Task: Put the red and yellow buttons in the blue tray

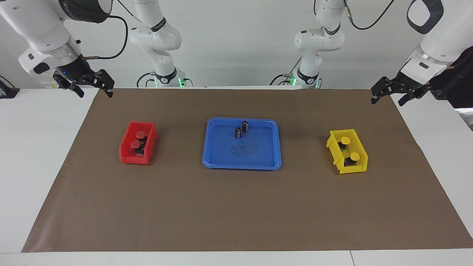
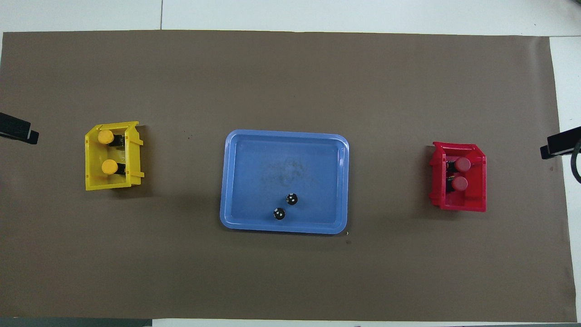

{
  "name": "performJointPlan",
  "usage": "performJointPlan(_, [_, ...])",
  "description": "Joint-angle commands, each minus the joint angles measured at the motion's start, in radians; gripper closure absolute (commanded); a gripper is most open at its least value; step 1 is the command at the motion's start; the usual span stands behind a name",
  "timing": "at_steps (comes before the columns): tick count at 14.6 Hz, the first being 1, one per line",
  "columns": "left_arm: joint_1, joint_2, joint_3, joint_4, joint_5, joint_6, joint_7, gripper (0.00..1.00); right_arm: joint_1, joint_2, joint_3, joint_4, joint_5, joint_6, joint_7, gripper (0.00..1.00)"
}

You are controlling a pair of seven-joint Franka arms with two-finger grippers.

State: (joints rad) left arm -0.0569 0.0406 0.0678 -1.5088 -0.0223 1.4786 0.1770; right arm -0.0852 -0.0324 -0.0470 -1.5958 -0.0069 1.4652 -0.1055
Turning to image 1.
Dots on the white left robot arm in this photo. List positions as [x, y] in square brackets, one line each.
[443, 40]

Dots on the black clamp device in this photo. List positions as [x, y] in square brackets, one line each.
[7, 91]

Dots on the grey textured object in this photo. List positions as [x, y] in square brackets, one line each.
[467, 119]

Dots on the yellow plastic bin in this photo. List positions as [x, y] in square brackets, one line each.
[353, 170]

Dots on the yellow push button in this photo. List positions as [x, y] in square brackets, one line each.
[345, 140]
[354, 156]

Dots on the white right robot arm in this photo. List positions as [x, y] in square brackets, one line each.
[37, 29]

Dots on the brown table mat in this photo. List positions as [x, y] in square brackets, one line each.
[236, 207]

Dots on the red plastic bin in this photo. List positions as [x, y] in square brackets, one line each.
[127, 157]

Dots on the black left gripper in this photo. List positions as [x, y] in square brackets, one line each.
[406, 83]

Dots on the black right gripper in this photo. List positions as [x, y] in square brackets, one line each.
[79, 70]

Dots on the red push button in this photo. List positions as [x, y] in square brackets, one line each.
[136, 143]
[140, 134]

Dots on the white wall socket box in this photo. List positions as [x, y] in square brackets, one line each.
[50, 85]

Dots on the black knob button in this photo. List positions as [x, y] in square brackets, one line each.
[245, 125]
[238, 133]

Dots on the blue plastic tray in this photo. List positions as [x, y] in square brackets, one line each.
[258, 155]

